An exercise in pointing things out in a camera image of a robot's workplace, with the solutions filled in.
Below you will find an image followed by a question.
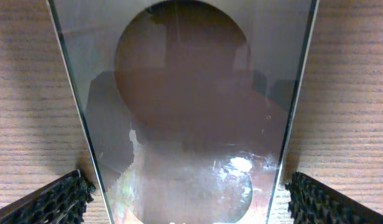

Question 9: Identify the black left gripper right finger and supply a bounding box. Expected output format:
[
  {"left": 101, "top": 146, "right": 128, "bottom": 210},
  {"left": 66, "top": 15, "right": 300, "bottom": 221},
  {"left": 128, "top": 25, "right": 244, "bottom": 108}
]
[{"left": 285, "top": 172, "right": 383, "bottom": 224}]

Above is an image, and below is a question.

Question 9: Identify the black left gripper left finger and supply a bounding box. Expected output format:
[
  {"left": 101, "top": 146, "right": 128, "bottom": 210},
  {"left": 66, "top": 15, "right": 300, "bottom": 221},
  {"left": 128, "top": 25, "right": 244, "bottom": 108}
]
[{"left": 0, "top": 169, "right": 96, "bottom": 224}]

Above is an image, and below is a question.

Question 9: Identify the rose gold Galaxy smartphone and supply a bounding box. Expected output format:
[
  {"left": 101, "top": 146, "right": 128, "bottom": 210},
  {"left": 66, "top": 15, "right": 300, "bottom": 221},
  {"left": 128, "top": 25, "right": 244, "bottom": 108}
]
[{"left": 48, "top": 0, "right": 319, "bottom": 224}]

